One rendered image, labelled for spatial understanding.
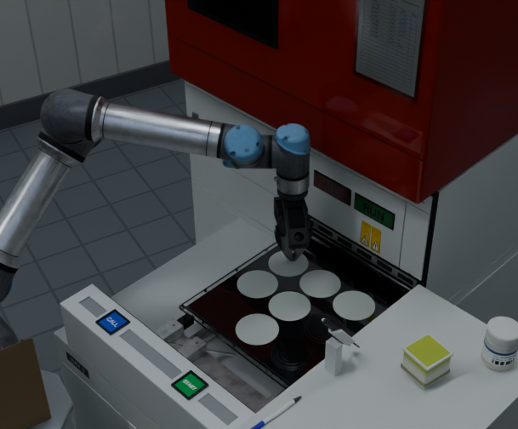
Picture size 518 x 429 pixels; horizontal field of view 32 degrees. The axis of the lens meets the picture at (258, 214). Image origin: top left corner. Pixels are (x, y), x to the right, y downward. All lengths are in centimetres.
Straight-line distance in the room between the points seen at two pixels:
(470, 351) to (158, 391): 67
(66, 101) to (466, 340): 99
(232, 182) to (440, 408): 93
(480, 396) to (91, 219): 235
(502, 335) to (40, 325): 201
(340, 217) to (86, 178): 213
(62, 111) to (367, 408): 87
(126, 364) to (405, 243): 68
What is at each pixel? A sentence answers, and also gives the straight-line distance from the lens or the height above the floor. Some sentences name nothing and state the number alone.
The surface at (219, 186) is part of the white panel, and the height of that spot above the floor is 89.
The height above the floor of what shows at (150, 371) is 96.
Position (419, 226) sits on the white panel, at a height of 113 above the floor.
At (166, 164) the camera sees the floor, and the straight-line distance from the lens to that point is 419.
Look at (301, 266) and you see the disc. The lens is 226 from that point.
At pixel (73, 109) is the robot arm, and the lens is 192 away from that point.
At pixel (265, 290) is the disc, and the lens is 220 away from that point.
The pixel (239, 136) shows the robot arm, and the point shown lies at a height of 139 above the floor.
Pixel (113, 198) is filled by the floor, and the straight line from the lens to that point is 402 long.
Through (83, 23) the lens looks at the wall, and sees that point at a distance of 451.
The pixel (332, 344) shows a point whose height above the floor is 105.
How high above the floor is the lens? 241
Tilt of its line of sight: 38 degrees down
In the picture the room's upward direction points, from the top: 1 degrees counter-clockwise
